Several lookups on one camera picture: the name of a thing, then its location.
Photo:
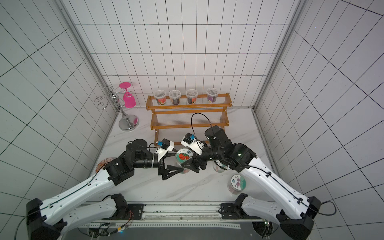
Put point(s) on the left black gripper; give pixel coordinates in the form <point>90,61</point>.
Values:
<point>165,172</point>

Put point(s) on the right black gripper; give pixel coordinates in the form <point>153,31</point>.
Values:
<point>201,161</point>

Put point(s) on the jar with strawberry lid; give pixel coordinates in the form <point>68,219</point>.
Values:
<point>182,156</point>

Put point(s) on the orange wooden three-tier shelf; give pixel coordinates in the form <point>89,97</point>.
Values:
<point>202,114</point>

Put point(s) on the small clear seed container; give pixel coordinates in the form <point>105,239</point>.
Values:
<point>212,94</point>
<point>161,97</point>
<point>192,96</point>
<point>175,97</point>

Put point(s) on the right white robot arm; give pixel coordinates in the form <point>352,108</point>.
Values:
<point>291,210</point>

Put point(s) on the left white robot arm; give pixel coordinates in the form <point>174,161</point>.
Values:
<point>51,218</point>

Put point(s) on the jar with pink flower lid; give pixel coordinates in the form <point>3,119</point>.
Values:
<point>236,184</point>

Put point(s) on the chrome glass holder stand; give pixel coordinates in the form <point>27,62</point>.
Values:
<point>128,122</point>

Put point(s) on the pink plastic wine glass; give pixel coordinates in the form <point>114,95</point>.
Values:
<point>128,97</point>

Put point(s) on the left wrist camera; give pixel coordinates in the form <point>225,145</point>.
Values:
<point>165,146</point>

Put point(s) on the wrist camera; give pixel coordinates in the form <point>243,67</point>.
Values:
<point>165,146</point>
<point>193,143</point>

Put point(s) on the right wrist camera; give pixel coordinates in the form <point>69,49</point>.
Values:
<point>193,143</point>

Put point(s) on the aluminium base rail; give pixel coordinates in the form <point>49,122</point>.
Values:
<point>184,214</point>

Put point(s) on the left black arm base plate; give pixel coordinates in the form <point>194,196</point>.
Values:
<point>127,212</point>

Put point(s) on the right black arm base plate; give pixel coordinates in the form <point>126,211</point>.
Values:
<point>232,212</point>

